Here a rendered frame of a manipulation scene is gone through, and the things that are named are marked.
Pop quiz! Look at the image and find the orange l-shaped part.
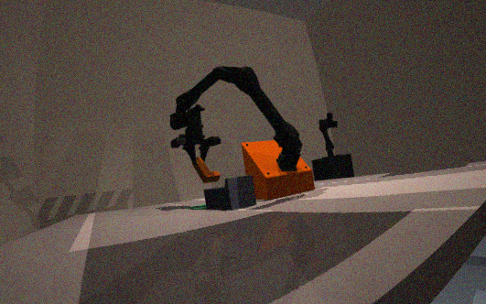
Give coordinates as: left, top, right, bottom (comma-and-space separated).
192, 157, 220, 183

